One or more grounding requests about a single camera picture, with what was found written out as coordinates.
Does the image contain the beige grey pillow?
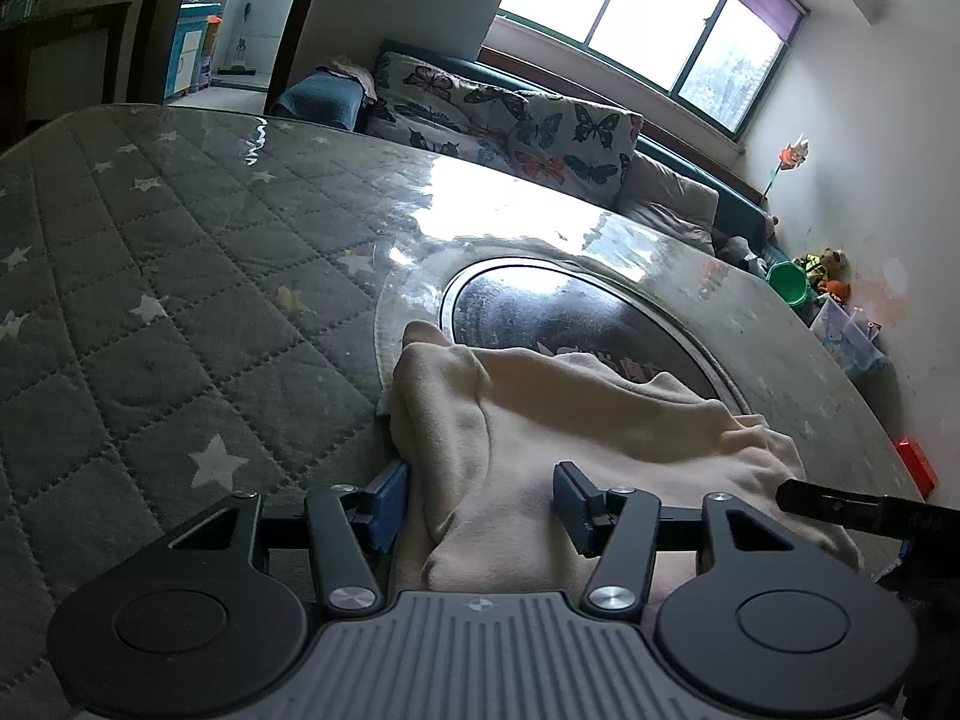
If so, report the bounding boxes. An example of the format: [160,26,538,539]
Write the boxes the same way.
[615,150,721,232]

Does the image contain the beige cloth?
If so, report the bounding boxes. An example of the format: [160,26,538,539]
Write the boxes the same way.
[328,55,377,102]

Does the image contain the round black induction cooktop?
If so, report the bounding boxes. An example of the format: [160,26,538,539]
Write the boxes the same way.
[439,255,751,421]

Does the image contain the blue cabinet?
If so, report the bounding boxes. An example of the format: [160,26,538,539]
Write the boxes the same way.
[161,4,224,100]

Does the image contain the clear plastic storage box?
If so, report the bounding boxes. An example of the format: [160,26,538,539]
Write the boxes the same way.
[810,300,891,381]

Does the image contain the mop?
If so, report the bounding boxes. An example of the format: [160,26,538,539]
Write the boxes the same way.
[217,4,257,77]

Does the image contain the colourful pinwheel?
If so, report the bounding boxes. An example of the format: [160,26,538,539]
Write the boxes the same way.
[761,133,811,202]

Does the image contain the red box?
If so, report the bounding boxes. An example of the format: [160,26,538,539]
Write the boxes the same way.
[896,436,940,501]

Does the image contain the grey plush toy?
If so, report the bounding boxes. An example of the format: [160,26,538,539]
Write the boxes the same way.
[720,235,771,275]

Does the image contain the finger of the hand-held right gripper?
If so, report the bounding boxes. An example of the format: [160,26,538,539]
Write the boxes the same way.
[775,476,960,541]

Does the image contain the teddy bear with yellow vest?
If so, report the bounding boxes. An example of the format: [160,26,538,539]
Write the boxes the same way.
[795,247,852,286]

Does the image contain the green plastic bucket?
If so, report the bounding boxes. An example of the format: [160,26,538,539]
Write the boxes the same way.
[765,261,812,308]

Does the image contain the green framed window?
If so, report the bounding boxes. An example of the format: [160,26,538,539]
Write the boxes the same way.
[495,0,811,140]

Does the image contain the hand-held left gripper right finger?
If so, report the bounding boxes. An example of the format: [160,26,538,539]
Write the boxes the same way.
[553,461,796,614]

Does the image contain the butterfly print pillow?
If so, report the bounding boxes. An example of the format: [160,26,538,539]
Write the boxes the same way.
[506,94,646,207]

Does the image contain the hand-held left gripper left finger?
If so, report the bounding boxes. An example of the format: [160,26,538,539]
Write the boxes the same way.
[169,459,413,614]

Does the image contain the teal sofa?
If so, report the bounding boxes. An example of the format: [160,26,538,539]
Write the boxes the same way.
[379,41,788,256]

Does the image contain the cream sweatshirt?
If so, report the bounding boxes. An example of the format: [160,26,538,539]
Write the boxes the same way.
[375,319,863,610]

